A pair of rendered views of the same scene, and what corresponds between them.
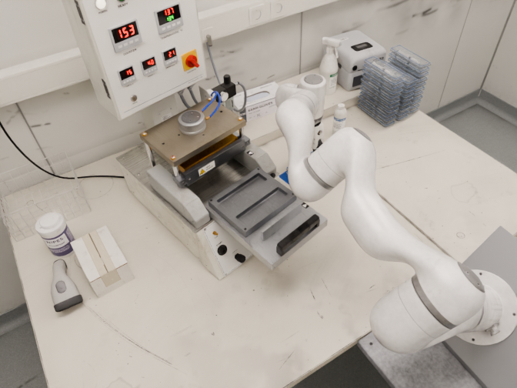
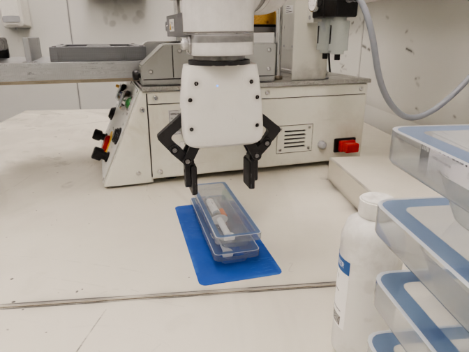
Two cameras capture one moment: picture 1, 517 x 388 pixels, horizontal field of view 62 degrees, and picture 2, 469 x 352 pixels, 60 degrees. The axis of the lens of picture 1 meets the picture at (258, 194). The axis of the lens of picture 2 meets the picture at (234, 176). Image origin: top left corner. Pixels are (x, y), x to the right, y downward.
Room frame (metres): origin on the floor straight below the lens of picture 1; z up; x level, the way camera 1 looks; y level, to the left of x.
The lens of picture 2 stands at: (1.42, -0.67, 1.02)
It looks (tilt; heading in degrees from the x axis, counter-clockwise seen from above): 19 degrees down; 112
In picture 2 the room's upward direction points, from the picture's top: straight up
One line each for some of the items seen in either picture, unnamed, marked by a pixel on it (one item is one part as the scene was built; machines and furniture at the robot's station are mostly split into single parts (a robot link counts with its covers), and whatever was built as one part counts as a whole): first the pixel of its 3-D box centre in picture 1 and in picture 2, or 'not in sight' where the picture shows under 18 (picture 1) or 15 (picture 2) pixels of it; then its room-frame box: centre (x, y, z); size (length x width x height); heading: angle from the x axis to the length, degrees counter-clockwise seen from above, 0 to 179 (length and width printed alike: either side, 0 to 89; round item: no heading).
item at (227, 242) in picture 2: not in sight; (221, 212); (1.21, -0.20, 0.78); 0.18 x 0.06 x 0.02; 127
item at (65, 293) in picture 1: (61, 281); not in sight; (0.73, 0.62, 0.79); 0.20 x 0.08 x 0.08; 29
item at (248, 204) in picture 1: (252, 199); (99, 51); (0.85, 0.02, 0.98); 0.20 x 0.17 x 0.03; 130
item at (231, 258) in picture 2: not in sight; (220, 227); (1.21, -0.20, 0.76); 0.18 x 0.06 x 0.02; 127
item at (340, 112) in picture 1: (339, 119); (367, 277); (1.42, -0.35, 0.82); 0.05 x 0.05 x 0.14
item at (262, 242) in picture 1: (263, 211); (75, 58); (0.81, -0.01, 0.97); 0.30 x 0.22 x 0.08; 40
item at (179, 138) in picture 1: (193, 126); not in sight; (1.08, 0.19, 1.08); 0.31 x 0.24 x 0.13; 130
